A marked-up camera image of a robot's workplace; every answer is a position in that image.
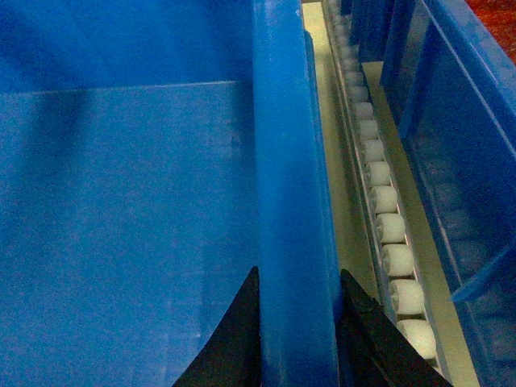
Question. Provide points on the large blue plastic crate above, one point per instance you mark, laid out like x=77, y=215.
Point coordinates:
x=152, y=153

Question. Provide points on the blue neighbouring crate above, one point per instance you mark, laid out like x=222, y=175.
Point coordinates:
x=449, y=79

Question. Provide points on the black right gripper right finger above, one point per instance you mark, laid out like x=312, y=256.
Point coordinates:
x=372, y=351

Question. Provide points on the white roller track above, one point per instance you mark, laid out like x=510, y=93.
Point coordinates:
x=429, y=324

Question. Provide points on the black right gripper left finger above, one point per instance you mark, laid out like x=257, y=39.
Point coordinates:
x=232, y=355

